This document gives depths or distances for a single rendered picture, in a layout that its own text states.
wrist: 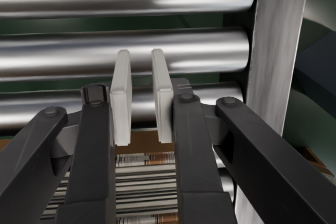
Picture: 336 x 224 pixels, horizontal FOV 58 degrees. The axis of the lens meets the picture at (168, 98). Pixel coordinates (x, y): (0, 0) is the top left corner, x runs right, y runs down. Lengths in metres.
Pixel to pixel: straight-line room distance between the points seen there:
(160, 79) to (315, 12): 1.15
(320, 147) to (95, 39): 1.37
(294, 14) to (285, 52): 0.04
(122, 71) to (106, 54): 0.14
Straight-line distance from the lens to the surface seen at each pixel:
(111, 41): 0.31
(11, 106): 0.36
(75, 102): 0.34
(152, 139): 0.32
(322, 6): 1.29
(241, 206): 0.44
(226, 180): 0.42
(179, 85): 0.17
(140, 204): 0.26
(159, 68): 0.17
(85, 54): 0.31
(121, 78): 0.16
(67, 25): 1.14
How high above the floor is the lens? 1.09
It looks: 64 degrees down
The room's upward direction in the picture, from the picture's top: 168 degrees clockwise
